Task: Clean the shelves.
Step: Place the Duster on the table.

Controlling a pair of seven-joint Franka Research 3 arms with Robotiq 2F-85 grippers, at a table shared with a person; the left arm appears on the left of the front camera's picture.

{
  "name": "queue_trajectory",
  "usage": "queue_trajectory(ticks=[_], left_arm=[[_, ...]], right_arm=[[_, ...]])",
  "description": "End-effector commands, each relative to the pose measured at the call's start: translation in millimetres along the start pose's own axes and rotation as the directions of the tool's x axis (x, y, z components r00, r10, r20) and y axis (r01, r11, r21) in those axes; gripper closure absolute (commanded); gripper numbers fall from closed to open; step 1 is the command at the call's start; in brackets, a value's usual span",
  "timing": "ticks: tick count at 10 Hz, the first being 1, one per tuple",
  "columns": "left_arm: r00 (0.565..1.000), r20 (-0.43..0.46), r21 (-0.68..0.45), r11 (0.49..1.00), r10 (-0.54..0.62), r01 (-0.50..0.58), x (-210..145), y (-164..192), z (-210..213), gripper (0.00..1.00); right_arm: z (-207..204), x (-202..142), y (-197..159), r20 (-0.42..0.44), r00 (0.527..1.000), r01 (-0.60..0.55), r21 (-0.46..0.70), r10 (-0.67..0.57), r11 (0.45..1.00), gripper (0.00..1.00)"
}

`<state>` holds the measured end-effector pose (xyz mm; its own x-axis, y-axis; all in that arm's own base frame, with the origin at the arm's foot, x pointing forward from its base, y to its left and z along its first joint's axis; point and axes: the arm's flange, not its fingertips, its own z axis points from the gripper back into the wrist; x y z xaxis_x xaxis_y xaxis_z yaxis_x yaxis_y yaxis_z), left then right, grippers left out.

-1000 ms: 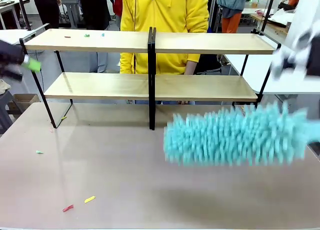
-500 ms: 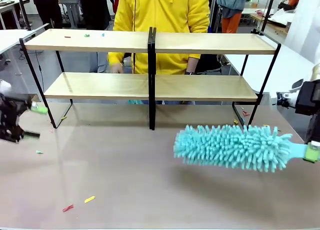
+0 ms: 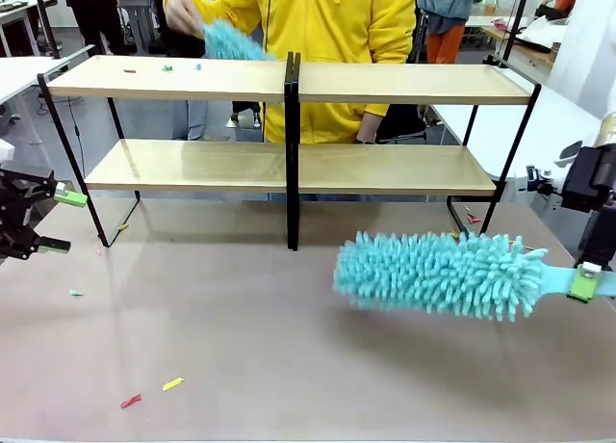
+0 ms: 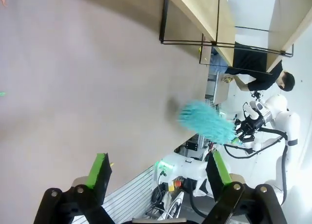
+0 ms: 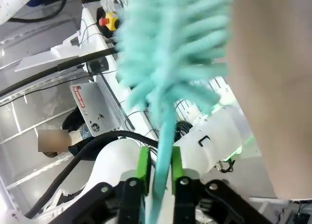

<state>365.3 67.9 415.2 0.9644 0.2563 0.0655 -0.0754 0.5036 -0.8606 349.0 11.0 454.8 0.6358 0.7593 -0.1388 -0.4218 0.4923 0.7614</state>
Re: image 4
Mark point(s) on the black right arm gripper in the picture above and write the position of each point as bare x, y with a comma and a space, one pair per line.
256, 123

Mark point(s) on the aluminium table edge rail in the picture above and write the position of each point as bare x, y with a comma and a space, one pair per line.
126, 194

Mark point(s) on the person in black t-shirt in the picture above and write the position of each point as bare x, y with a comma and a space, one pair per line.
258, 73

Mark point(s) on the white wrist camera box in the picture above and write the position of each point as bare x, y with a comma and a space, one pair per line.
253, 109

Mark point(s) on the red emergency stop button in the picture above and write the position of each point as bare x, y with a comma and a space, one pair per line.
177, 183

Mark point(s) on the wooden two-tier shelf black frame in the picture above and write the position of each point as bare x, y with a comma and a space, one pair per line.
195, 9

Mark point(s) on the green debris bit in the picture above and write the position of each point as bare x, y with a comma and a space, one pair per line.
2, 94

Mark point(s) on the teal microfiber duster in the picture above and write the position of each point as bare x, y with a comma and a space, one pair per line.
207, 121

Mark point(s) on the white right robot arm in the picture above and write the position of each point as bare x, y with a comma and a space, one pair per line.
290, 121

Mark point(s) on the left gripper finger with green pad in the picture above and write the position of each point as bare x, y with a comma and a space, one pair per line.
97, 180

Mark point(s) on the wooden board desk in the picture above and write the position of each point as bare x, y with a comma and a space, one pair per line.
221, 90

